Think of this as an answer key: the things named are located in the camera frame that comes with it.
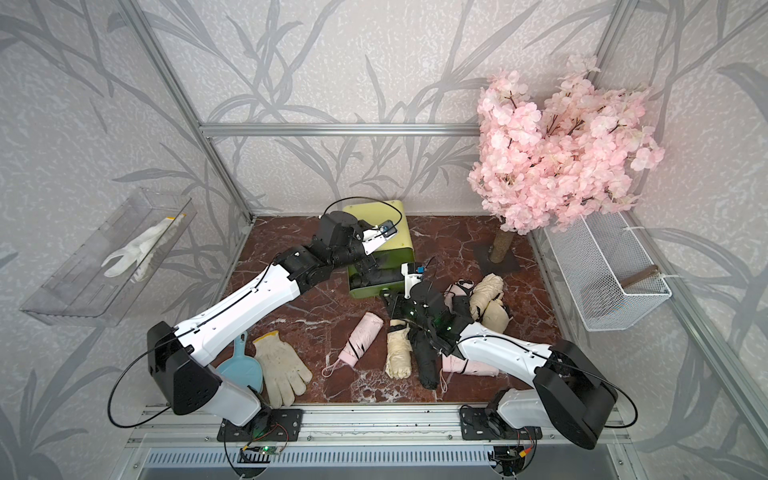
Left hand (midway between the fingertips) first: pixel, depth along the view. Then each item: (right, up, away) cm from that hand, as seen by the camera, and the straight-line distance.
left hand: (380, 239), depth 76 cm
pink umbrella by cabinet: (+24, -16, +17) cm, 33 cm away
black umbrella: (-1, -10, +4) cm, 11 cm away
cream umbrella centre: (+5, -31, +6) cm, 32 cm away
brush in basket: (+57, -8, -13) cm, 59 cm away
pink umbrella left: (-7, -29, +8) cm, 31 cm away
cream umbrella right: (+32, -20, +15) cm, 41 cm away
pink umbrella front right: (+21, -35, +5) cm, 41 cm away
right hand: (0, -15, +4) cm, 15 cm away
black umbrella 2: (+13, -33, +4) cm, 35 cm away
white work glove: (-28, -37, +7) cm, 47 cm away
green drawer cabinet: (+3, -5, -4) cm, 7 cm away
